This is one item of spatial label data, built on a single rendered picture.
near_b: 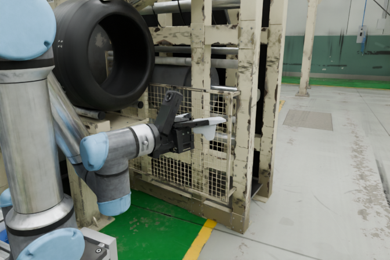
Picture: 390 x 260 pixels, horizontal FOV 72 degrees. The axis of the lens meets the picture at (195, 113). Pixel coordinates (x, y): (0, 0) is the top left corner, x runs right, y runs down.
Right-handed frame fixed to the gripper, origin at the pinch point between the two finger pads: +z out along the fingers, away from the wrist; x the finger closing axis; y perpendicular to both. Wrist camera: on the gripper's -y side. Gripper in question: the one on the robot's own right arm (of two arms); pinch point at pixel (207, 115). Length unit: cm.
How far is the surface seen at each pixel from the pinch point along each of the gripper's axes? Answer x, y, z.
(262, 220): -57, 99, 96
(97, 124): -78, 10, -5
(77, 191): -127, 59, -8
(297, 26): -453, -128, 851
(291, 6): -466, -196, 840
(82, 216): -128, 78, -8
